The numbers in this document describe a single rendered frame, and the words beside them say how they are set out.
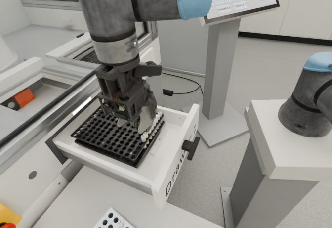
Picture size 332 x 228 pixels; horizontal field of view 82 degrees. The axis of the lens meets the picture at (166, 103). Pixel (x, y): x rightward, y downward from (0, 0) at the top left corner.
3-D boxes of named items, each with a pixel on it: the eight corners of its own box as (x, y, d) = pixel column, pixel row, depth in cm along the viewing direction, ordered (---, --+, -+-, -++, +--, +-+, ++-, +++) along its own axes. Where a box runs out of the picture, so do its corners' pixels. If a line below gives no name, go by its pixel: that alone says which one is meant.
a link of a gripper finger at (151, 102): (140, 118, 46) (129, 88, 41) (144, 113, 47) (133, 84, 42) (157, 121, 44) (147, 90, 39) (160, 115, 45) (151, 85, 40)
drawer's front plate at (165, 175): (197, 127, 66) (199, 103, 59) (162, 211, 47) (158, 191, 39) (192, 126, 67) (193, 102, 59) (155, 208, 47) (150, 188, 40)
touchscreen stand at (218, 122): (253, 129, 167) (299, 1, 100) (209, 148, 155) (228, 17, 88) (219, 97, 203) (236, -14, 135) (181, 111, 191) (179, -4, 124)
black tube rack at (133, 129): (165, 128, 64) (163, 114, 60) (138, 173, 53) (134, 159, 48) (111, 112, 72) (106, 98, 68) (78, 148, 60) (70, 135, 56)
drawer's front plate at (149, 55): (156, 67, 98) (153, 47, 91) (124, 102, 79) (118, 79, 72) (153, 67, 99) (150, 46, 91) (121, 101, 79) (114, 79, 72)
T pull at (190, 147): (200, 139, 52) (200, 136, 51) (191, 161, 47) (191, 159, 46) (187, 135, 53) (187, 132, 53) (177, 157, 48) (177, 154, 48)
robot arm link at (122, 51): (108, 23, 36) (146, 26, 33) (115, 46, 39) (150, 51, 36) (80, 39, 31) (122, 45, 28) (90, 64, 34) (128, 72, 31)
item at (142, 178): (191, 126, 64) (191, 114, 60) (157, 199, 47) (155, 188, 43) (98, 100, 78) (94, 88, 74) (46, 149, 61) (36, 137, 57)
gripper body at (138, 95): (104, 116, 41) (84, 67, 33) (126, 92, 46) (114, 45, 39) (134, 125, 38) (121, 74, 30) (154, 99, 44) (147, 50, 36)
